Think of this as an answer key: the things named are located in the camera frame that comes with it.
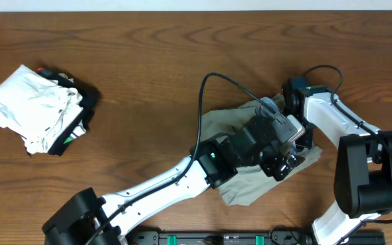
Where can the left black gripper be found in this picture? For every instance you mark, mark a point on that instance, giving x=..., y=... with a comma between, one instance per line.
x=277, y=163

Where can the grey-green shorts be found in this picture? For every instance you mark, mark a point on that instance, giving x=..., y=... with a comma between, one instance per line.
x=250, y=183

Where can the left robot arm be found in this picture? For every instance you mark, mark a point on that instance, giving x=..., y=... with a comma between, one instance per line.
x=89, y=219

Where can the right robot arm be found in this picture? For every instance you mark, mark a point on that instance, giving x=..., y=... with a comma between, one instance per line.
x=363, y=178

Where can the white folded garment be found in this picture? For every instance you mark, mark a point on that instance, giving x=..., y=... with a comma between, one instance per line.
x=45, y=112

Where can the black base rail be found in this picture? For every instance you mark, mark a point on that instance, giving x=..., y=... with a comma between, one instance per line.
x=277, y=235

